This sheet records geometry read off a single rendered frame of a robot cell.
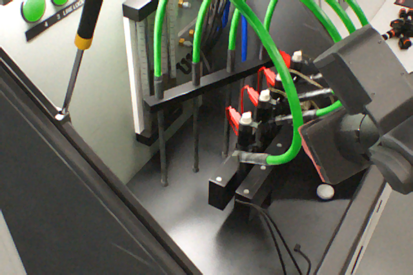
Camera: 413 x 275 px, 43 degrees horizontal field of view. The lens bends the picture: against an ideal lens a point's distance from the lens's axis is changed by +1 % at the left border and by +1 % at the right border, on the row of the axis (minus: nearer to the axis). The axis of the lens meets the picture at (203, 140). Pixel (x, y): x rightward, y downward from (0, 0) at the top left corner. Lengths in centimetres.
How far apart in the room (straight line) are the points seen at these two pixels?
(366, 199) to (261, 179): 22
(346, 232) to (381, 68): 66
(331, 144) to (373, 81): 13
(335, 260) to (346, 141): 53
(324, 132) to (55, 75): 53
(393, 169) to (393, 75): 8
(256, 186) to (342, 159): 53
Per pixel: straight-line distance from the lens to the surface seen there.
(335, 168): 55
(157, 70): 103
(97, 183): 73
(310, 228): 121
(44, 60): 90
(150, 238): 75
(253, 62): 119
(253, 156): 86
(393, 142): 40
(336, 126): 55
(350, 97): 46
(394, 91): 44
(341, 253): 104
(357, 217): 110
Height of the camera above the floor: 178
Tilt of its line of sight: 44 degrees down
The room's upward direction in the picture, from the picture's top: 1 degrees clockwise
